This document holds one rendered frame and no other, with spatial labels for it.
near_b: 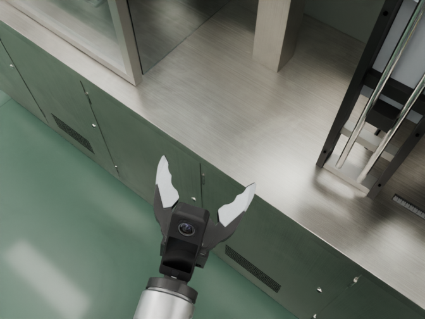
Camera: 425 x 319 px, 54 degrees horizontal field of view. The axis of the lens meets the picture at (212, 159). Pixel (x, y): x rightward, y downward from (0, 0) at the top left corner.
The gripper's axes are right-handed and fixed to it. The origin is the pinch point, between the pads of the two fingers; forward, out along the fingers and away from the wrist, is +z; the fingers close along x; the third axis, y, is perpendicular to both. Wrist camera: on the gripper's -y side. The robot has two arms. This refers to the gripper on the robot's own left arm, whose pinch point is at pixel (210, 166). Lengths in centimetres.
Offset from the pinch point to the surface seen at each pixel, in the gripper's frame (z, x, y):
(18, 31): 50, -70, 44
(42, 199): 30, -75, 135
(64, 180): 43, -69, 134
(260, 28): 57, 1, 21
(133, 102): 33, -26, 38
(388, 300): 1, 50, 41
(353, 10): 75, 26, 21
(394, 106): 25.5, 30.3, 2.5
